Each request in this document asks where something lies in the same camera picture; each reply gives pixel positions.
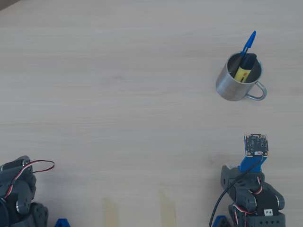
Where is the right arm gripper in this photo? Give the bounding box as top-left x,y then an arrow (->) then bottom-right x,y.
221,164 -> 240,192

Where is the yellow highlighter black cap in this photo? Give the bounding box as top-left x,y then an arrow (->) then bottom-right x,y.
233,53 -> 258,84

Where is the silver metal cup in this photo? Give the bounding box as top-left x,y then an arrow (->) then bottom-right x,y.
215,51 -> 267,102

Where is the blue capped ballpoint pen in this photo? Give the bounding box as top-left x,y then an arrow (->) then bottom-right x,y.
240,30 -> 257,63

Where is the yellow masking tape strip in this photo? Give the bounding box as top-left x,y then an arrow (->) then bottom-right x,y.
102,197 -> 120,227
159,190 -> 177,227

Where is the black camera cable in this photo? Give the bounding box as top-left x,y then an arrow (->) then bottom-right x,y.
208,153 -> 265,227

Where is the wrist camera board blue mount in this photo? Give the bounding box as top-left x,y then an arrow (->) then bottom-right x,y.
238,133 -> 271,174

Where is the blue right arm base plate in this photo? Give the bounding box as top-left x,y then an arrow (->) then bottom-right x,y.
212,215 -> 232,227

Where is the red white servo wire loop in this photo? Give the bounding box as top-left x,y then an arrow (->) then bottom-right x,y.
0,160 -> 55,199

